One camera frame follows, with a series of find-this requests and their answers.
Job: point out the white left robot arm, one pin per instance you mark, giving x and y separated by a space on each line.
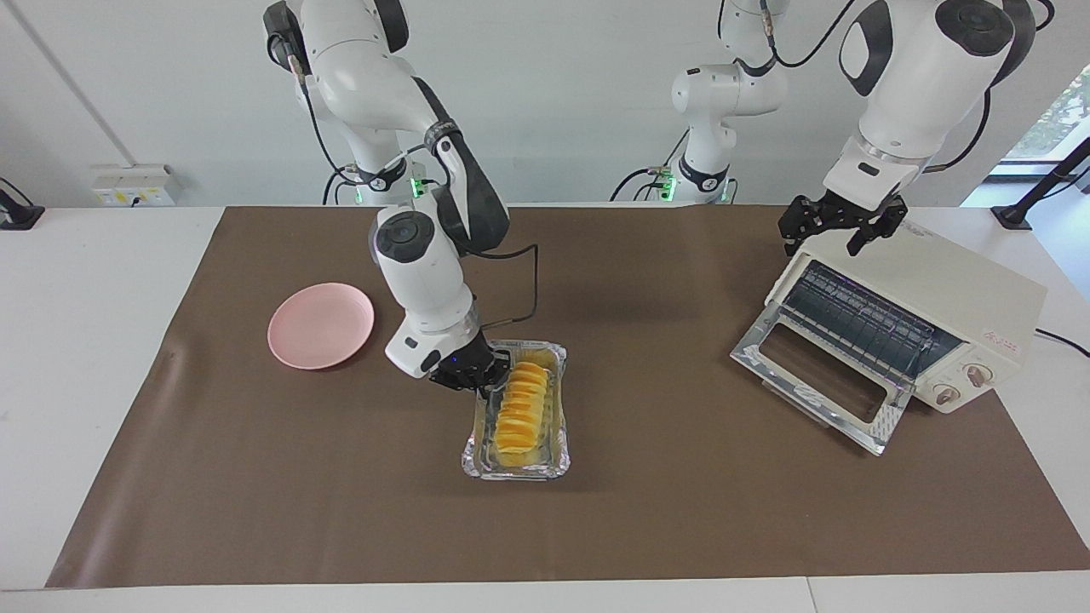
920 77

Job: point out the white wall socket box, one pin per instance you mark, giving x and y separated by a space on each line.
136 186

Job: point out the black clamp stand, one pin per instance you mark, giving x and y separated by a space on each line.
21 217
1013 214

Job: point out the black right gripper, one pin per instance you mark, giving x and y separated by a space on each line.
464 366

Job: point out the brown table mat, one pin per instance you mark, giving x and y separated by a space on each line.
545 528

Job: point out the aluminium foil tray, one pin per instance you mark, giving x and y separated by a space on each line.
558 460

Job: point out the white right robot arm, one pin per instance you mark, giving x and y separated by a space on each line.
421 272

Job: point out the cream oven knob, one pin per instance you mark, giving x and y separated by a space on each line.
978 374
945 394

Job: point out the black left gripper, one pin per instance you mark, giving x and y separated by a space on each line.
851 213

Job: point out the pink round plate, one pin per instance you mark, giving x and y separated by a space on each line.
319 328

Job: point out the window with green foliage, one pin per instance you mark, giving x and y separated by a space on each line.
1064 111

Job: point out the cream toaster oven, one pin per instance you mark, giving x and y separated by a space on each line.
971 289

